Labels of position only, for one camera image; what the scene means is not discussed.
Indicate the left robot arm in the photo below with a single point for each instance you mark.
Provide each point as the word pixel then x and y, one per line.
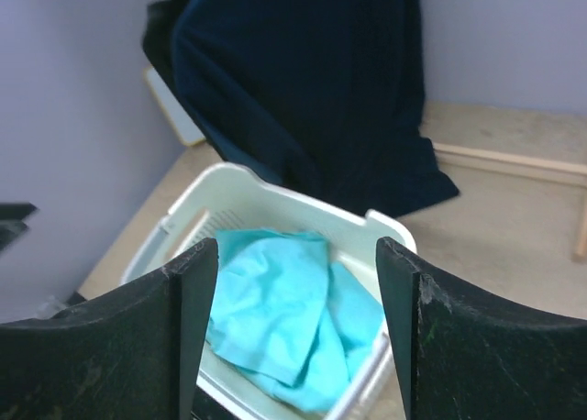
pixel 13 222

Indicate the black printed t shirt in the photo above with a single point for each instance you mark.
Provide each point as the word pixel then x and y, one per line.
pixel 157 37

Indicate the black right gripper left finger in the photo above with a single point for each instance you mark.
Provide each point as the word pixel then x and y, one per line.
pixel 131 353

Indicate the white perforated laundry basket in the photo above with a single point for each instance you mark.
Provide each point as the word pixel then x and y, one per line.
pixel 229 196

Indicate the wooden clothes rack frame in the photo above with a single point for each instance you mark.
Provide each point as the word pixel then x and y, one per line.
pixel 541 170

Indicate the small framed whiteboard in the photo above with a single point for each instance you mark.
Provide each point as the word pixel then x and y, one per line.
pixel 183 126

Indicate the teal t shirt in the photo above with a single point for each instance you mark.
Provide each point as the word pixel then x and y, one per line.
pixel 294 322

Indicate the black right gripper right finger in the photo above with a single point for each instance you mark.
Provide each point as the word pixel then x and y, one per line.
pixel 461 352

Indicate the navy blue t shirt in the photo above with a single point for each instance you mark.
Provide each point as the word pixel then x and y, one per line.
pixel 325 97

